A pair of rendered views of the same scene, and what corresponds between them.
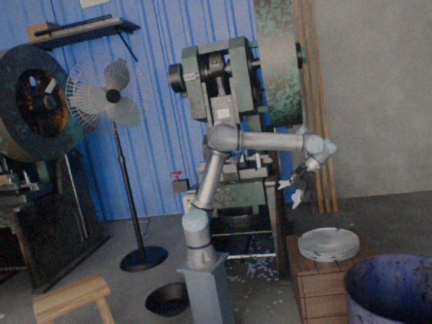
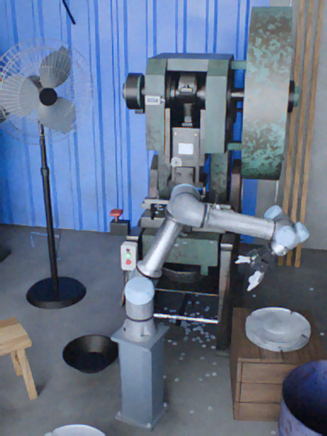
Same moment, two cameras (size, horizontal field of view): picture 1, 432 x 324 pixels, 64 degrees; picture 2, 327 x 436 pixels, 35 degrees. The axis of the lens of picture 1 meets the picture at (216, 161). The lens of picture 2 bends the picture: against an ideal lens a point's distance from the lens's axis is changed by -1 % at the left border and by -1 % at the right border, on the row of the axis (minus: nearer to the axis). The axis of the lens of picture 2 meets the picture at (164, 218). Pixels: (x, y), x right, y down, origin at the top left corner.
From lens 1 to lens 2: 0.64 m
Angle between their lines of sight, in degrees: 12
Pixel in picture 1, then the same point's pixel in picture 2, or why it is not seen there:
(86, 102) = (14, 100)
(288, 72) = (273, 133)
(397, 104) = not seen: outside the picture
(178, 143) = (113, 142)
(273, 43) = (262, 97)
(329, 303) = (265, 391)
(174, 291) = (95, 343)
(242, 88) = (215, 125)
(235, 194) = (184, 249)
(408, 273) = not seen: outside the picture
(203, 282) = (139, 356)
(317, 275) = (259, 363)
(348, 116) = not seen: outside the picture
